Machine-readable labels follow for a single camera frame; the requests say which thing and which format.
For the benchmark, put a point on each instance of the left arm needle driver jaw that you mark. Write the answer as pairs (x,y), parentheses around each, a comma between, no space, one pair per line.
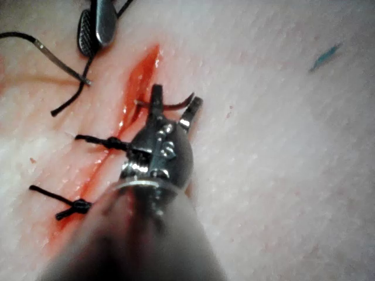
(192,112)
(157,99)

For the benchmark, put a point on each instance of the curved steel needle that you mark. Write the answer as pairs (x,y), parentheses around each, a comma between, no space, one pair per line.
(44,48)

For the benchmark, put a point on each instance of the dark left arm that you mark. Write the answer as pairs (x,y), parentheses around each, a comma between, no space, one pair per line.
(132,248)

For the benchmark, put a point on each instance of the tissue pad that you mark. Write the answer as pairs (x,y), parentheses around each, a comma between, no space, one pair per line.
(263,161)

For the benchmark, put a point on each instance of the black thread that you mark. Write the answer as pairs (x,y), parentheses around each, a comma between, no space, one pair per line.
(17,35)

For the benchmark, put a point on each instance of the black stitching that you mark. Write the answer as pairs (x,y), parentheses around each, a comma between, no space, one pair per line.
(112,143)

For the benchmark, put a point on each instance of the left arm needle driver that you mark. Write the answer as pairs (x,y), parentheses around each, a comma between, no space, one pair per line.
(173,152)

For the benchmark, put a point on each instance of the right arm needle driver jaw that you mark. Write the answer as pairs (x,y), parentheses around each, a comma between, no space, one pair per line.
(85,35)
(105,23)

